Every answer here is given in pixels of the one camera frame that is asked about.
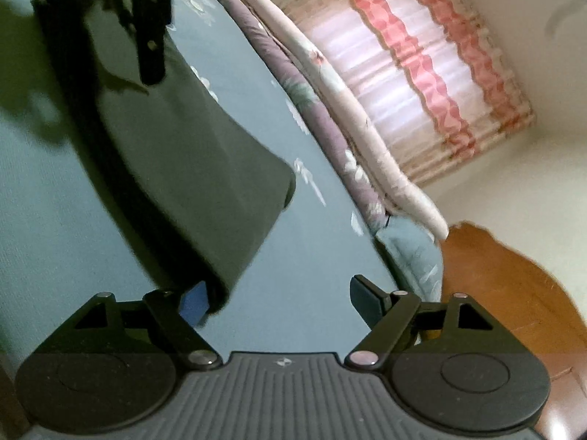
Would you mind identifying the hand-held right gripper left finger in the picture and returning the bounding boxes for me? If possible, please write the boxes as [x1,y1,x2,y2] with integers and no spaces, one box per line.
[41,282,220,370]

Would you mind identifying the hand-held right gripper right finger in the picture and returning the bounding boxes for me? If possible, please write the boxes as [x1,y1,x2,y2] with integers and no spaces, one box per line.
[345,275,537,368]

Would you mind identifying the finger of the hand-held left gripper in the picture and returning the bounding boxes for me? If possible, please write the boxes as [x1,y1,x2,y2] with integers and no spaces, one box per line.
[131,0,175,85]

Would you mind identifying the dark green pants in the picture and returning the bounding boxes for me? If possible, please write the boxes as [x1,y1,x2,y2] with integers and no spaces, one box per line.
[32,0,296,317]

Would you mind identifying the teal floral pillow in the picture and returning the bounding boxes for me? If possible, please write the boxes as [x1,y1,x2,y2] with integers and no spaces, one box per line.
[376,215,445,303]

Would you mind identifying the wooden headboard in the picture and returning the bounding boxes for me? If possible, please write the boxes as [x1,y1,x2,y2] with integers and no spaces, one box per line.
[438,222,587,422]

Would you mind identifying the cream floral folded quilt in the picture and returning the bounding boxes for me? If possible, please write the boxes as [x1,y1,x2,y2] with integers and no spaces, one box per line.
[183,0,450,241]

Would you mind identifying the pink patterned window curtain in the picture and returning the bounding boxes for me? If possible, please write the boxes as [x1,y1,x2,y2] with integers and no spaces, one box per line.
[280,0,537,188]

